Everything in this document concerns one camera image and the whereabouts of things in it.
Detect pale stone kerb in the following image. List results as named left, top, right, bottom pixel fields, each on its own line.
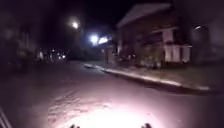
left=83, top=63, right=212, bottom=92

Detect street lamp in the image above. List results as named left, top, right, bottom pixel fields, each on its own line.
left=70, top=19, right=81, bottom=30
left=89, top=33, right=101, bottom=46

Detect dark building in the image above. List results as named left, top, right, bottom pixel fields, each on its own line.
left=0, top=6, right=46, bottom=73

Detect pavement beside road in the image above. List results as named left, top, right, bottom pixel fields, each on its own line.
left=87, top=60, right=224, bottom=92

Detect brick building with balconies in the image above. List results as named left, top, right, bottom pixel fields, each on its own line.
left=105, top=2, right=194, bottom=69

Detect dark asphalt road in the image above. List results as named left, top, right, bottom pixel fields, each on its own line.
left=0, top=59, right=224, bottom=128

